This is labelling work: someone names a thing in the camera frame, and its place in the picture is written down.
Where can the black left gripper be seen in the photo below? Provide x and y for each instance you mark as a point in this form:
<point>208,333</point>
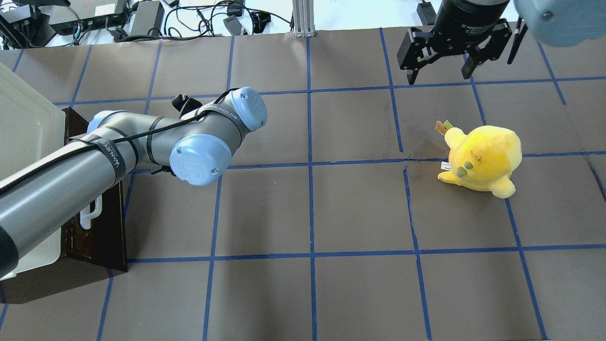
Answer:
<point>181,101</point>

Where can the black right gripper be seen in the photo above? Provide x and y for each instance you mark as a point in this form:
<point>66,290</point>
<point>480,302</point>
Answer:
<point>458,21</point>

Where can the dark wooden drawer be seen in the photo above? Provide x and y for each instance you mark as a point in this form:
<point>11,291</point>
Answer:
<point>44,250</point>

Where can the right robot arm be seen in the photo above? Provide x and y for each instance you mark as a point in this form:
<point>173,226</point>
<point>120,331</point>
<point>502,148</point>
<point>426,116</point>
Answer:
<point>558,23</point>

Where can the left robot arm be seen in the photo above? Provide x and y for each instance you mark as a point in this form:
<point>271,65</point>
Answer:
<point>197,148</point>

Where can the black power adapter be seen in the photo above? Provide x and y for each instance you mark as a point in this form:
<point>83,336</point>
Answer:
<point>148,16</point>

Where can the yellow plush dinosaur toy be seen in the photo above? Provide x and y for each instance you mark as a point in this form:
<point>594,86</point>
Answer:
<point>482,160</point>

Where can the cream plastic storage box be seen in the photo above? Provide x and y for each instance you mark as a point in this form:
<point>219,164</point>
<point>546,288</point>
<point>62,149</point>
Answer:
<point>31,126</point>

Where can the aluminium frame post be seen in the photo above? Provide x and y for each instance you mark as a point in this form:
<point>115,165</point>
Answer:
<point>303,18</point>

